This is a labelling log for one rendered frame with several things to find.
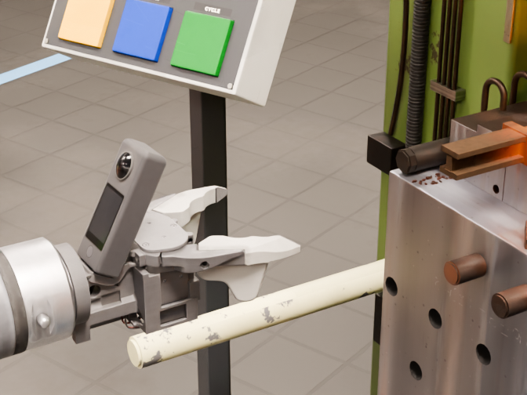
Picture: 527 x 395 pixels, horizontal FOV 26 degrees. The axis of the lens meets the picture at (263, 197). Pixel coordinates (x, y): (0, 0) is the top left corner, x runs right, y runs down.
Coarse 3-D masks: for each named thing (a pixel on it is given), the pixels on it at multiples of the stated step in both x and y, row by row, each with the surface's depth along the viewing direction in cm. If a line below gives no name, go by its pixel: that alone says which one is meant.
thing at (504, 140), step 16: (512, 128) 121; (448, 144) 117; (464, 144) 117; (480, 144) 117; (496, 144) 118; (512, 144) 119; (448, 160) 117; (464, 160) 117; (480, 160) 118; (496, 160) 120; (512, 160) 120; (464, 176) 117
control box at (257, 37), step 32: (64, 0) 161; (160, 0) 152; (192, 0) 150; (224, 0) 147; (256, 0) 145; (288, 0) 150; (256, 32) 145; (96, 64) 165; (128, 64) 154; (160, 64) 151; (224, 64) 146; (256, 64) 147; (224, 96) 153; (256, 96) 149
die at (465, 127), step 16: (480, 112) 134; (496, 112) 134; (512, 112) 134; (464, 128) 130; (480, 128) 128; (496, 128) 127; (480, 176) 130; (496, 176) 127; (512, 176) 125; (512, 192) 126
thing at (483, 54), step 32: (480, 0) 144; (480, 32) 146; (512, 32) 141; (448, 64) 153; (480, 64) 147; (512, 64) 142; (480, 96) 148; (384, 128) 169; (384, 192) 173; (384, 224) 175; (384, 256) 177
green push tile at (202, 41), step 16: (192, 16) 149; (208, 16) 147; (192, 32) 148; (208, 32) 147; (224, 32) 146; (176, 48) 149; (192, 48) 148; (208, 48) 147; (224, 48) 146; (176, 64) 149; (192, 64) 148; (208, 64) 146
